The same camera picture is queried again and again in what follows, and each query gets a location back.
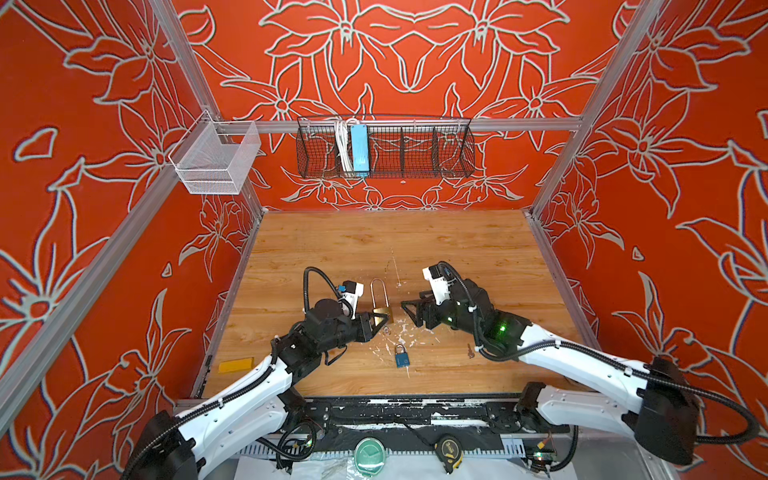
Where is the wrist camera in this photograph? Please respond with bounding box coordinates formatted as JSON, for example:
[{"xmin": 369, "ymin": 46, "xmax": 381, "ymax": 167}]
[
  {"xmin": 422, "ymin": 265, "xmax": 450, "ymax": 305},
  {"xmin": 337, "ymin": 280, "xmax": 364, "ymax": 319}
]

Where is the black wire basket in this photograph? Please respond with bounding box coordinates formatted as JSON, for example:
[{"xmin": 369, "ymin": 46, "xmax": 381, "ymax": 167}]
[{"xmin": 296, "ymin": 114, "xmax": 477, "ymax": 180}]

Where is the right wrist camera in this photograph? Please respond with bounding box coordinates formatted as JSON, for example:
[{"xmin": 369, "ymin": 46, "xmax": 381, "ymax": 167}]
[{"xmin": 422, "ymin": 265, "xmax": 450, "ymax": 305}]

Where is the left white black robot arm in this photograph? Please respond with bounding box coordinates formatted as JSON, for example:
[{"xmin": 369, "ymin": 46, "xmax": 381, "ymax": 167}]
[{"xmin": 121, "ymin": 266, "xmax": 391, "ymax": 479}]

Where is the white mesh basket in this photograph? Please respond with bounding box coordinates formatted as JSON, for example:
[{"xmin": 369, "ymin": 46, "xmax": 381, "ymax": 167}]
[{"xmin": 169, "ymin": 111, "xmax": 262, "ymax": 195}]

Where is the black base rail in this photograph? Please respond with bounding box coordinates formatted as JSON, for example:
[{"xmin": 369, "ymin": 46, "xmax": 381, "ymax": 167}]
[{"xmin": 291, "ymin": 393, "xmax": 572, "ymax": 435}]

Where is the yellow flat block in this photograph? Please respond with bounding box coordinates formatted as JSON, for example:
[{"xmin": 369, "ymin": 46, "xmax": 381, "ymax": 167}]
[{"xmin": 217, "ymin": 357, "xmax": 254, "ymax": 374}]

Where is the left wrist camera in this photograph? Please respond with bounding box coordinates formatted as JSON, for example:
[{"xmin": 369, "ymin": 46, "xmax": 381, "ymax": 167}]
[{"xmin": 337, "ymin": 280, "xmax": 364, "ymax": 319}]

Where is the black yellow tape measure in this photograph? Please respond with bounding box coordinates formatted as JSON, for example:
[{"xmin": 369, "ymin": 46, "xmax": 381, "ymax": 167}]
[{"xmin": 434, "ymin": 434, "xmax": 464, "ymax": 474}]

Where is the light blue box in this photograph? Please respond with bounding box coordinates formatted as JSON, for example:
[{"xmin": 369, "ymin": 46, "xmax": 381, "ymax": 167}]
[{"xmin": 350, "ymin": 124, "xmax": 370, "ymax": 178}]

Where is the blue padlock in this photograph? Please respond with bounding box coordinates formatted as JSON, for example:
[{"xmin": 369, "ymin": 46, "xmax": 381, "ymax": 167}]
[{"xmin": 394, "ymin": 343, "xmax": 410, "ymax": 368}]

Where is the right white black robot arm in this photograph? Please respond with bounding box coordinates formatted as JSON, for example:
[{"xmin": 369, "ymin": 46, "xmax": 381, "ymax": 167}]
[{"xmin": 401, "ymin": 261, "xmax": 761, "ymax": 465}]

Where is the green tape roll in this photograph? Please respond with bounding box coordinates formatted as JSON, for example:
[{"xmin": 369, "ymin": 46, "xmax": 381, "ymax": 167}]
[{"xmin": 353, "ymin": 437, "xmax": 387, "ymax": 478}]

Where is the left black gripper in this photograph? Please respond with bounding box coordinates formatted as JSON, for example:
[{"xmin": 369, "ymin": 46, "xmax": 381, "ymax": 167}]
[{"xmin": 318, "ymin": 309, "xmax": 388, "ymax": 354}]

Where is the white coiled cable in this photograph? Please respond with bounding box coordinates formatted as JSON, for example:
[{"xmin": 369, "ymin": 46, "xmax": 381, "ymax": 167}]
[{"xmin": 333, "ymin": 119, "xmax": 354, "ymax": 174}]

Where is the brass padlock long shackle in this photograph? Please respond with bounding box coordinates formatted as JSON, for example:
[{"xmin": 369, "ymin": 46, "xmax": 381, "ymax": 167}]
[{"xmin": 370, "ymin": 278, "xmax": 393, "ymax": 326}]

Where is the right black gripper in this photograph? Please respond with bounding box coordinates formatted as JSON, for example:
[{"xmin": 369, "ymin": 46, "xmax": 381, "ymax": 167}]
[{"xmin": 397, "ymin": 290, "xmax": 484, "ymax": 340}]

